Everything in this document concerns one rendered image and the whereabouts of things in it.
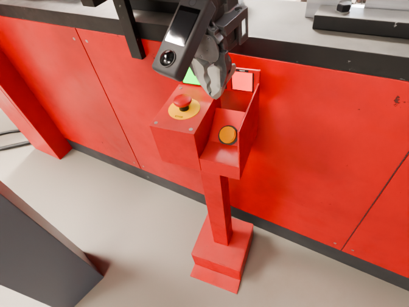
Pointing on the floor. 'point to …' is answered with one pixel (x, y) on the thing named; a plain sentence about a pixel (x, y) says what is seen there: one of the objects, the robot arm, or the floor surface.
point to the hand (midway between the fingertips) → (212, 95)
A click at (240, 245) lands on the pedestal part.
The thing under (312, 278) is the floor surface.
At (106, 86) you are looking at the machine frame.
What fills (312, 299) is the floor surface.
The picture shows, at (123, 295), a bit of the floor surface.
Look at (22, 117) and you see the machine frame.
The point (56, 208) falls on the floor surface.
